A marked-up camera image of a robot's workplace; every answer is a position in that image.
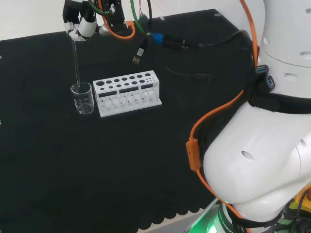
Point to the USB hub with blue ports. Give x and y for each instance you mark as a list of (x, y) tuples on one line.
[(270, 82)]

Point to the black adapter box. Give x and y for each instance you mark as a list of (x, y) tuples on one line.
[(173, 41)]

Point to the clear glass beaker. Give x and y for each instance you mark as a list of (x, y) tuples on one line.
[(83, 102)]

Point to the yellow stop button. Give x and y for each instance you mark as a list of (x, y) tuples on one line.
[(301, 202)]

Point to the white test tube rack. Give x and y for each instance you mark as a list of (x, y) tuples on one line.
[(126, 103)]

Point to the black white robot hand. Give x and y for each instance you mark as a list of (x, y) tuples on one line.
[(85, 26)]

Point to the pale board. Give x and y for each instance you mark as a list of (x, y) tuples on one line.
[(179, 223)]

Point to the blue connector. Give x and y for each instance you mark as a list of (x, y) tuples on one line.
[(157, 38)]

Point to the black bench cloth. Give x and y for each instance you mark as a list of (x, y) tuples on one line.
[(97, 157)]

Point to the clear glass rod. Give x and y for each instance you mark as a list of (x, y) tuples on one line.
[(76, 65)]

